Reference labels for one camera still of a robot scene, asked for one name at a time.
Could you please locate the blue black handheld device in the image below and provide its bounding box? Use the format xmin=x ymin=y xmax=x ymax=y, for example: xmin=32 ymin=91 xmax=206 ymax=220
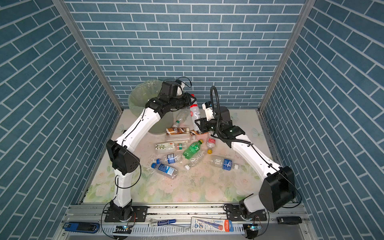
xmin=63 ymin=222 xmax=100 ymax=234

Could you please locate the white red toothpaste box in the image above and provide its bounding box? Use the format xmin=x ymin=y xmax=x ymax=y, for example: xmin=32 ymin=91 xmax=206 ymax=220
xmin=191 ymin=217 xmax=234 ymax=233

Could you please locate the clear bottle red cap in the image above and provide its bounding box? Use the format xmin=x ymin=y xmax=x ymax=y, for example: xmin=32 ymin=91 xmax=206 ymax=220
xmin=190 ymin=101 xmax=201 ymax=132

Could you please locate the clear bottle green cap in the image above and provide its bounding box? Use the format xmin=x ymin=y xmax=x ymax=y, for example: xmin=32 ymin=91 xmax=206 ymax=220
xmin=173 ymin=110 xmax=190 ymax=128

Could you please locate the black remote right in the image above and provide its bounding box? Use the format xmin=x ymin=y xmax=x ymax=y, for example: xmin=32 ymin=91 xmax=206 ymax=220
xmin=277 ymin=216 xmax=303 ymax=225

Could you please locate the white slotted cable duct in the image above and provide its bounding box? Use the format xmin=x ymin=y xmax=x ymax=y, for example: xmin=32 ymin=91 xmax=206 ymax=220
xmin=111 ymin=225 xmax=245 ymax=237

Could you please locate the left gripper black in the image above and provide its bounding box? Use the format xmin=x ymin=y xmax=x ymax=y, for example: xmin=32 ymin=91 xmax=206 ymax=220
xmin=167 ymin=91 xmax=196 ymax=110

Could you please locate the red label bottle yellow cap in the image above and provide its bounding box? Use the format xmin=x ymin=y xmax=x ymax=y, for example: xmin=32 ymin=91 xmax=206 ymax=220
xmin=206 ymin=138 xmax=216 ymax=154

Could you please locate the blue marker pen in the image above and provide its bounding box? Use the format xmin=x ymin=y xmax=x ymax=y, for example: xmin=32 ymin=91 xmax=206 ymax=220
xmin=149 ymin=219 xmax=176 ymax=227

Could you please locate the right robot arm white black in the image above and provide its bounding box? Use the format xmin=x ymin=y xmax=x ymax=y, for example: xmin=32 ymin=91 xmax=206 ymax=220
xmin=194 ymin=102 xmax=297 ymax=219

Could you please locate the clear frosted bottle white cap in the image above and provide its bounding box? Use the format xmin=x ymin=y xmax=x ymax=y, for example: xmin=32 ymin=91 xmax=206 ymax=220
xmin=165 ymin=134 xmax=197 ymax=143

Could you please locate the green soda bottle yellow cap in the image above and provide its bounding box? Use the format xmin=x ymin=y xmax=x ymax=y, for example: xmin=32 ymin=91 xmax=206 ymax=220
xmin=183 ymin=140 xmax=204 ymax=160

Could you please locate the small crushed bottle blue label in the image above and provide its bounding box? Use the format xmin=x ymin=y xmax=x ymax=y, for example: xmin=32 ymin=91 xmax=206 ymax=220
xmin=159 ymin=154 xmax=182 ymax=164

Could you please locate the clear bottle blue label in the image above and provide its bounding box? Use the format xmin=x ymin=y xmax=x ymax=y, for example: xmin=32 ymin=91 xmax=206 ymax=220
xmin=211 ymin=156 xmax=239 ymax=171

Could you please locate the white tea bottle green label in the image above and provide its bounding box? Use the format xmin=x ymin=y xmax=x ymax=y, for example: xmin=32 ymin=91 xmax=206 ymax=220
xmin=155 ymin=142 xmax=187 ymax=154

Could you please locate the mesh bin with green bag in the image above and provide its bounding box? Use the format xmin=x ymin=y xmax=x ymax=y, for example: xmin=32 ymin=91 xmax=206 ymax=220
xmin=128 ymin=79 xmax=174 ymax=135

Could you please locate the blue cap bottle blue label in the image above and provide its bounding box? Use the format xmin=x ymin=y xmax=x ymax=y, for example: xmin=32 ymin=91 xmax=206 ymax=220
xmin=151 ymin=163 xmax=178 ymax=179

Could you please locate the clear crushed bottle white cap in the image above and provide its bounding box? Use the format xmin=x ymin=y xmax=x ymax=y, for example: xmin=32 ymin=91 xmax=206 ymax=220
xmin=184 ymin=151 xmax=207 ymax=171

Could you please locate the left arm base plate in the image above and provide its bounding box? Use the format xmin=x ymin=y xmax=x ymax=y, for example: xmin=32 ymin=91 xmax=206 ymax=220
xmin=103 ymin=206 xmax=148 ymax=223

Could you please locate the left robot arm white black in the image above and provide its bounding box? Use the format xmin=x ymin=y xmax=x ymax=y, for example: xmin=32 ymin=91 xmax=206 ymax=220
xmin=106 ymin=79 xmax=197 ymax=222

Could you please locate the brown coffee bottle left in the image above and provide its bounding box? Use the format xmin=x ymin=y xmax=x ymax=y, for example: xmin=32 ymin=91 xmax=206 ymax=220
xmin=166 ymin=127 xmax=190 ymax=135

